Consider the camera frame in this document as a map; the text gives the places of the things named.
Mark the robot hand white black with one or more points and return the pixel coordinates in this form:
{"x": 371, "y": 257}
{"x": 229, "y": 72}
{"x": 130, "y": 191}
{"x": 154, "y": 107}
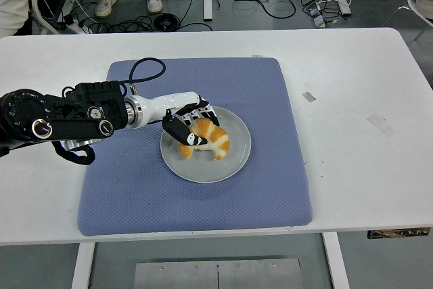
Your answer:
{"x": 169, "y": 106}

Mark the croissant bread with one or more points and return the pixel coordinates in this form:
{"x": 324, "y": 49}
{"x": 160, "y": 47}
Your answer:
{"x": 216, "y": 136}

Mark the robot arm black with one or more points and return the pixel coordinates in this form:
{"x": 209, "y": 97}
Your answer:
{"x": 84, "y": 99}

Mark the grey round plate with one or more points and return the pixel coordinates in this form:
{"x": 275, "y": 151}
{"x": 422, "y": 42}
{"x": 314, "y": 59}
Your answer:
{"x": 209, "y": 170}

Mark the blue quilted mat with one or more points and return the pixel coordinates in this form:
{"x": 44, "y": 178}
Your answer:
{"x": 135, "y": 194}

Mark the white power strip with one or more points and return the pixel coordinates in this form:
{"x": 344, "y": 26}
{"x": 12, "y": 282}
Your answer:
{"x": 76, "y": 26}

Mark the small grey tape piece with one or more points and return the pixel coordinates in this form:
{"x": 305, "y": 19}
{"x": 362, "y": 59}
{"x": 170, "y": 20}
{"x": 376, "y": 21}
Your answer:
{"x": 308, "y": 96}

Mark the white table leg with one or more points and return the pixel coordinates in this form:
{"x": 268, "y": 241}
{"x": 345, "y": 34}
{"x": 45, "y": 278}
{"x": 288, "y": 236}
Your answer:
{"x": 336, "y": 262}
{"x": 83, "y": 265}

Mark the person in white garment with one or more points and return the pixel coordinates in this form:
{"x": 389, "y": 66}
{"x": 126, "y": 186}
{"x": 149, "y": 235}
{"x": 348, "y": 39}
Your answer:
{"x": 11, "y": 1}

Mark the long grey tape piece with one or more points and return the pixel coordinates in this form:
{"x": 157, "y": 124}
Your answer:
{"x": 381, "y": 125}

